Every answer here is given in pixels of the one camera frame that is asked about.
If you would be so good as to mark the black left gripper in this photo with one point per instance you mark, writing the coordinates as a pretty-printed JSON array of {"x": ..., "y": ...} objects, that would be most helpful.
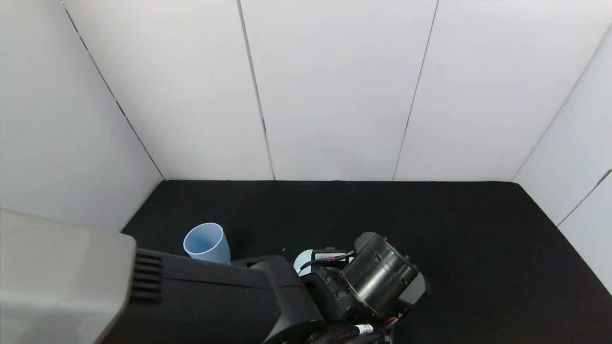
[{"x": 327, "y": 296}]

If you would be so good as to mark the teal cup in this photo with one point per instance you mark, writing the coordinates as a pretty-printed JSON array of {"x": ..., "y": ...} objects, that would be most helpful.
[{"x": 302, "y": 262}]

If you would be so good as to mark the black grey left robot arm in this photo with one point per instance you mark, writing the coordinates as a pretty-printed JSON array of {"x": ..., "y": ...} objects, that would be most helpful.
[{"x": 191, "y": 301}]

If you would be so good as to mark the light blue cup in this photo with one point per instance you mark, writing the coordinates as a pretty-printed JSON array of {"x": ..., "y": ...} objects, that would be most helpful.
[{"x": 206, "y": 243}]

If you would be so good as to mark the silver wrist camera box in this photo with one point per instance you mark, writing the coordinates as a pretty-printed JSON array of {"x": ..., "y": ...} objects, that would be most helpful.
[{"x": 330, "y": 256}]

